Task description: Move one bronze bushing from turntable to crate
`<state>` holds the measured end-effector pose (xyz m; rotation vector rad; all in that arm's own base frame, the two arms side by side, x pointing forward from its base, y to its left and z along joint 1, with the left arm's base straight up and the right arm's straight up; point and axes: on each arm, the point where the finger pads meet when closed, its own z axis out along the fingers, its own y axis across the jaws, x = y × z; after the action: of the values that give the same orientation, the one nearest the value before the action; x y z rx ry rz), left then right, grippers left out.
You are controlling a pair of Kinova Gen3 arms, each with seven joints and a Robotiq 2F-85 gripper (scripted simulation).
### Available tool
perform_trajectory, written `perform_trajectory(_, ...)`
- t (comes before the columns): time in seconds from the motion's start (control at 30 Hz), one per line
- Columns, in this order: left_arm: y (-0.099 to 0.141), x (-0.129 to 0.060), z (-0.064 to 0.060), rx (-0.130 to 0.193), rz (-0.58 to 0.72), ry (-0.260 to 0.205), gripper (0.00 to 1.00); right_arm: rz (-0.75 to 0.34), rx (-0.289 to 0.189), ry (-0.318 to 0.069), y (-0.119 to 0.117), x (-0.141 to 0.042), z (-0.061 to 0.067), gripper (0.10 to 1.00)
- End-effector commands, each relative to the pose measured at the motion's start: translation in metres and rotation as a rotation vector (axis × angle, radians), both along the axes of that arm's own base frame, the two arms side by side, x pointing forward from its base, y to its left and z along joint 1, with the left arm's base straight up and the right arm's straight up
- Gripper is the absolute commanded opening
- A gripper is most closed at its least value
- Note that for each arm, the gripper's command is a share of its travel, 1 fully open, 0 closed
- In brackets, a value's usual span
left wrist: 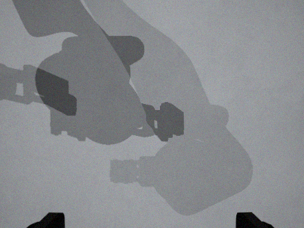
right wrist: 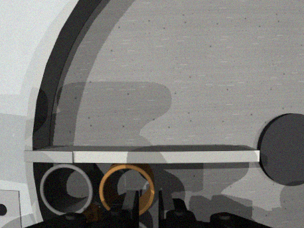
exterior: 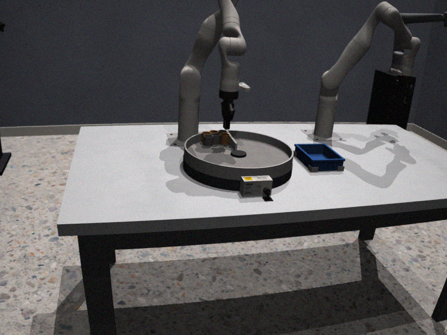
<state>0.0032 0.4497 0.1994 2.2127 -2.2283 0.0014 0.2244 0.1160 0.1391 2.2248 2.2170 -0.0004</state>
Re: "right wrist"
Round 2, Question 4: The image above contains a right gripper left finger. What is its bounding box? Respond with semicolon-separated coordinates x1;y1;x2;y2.
24;190;139;228

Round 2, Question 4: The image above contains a grey metal ring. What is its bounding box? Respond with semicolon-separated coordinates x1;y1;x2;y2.
40;162;102;215
139;210;153;228

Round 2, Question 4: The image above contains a bronze bushing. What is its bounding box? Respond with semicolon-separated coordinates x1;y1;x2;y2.
99;163;155;215
82;203;103;223

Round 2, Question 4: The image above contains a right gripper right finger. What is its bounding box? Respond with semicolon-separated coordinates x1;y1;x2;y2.
159;190;272;228

